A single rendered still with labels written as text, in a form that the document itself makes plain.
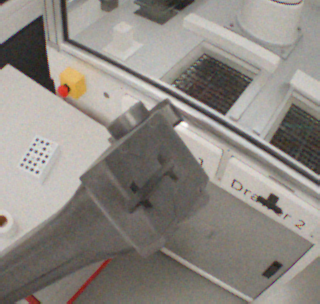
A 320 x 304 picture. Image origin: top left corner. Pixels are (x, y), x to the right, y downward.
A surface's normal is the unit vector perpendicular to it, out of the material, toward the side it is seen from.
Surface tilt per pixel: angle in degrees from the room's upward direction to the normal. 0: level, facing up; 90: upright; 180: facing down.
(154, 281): 0
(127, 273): 0
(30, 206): 0
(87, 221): 49
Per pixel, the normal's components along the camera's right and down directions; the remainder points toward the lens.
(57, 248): -0.10, 0.21
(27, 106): 0.05, -0.59
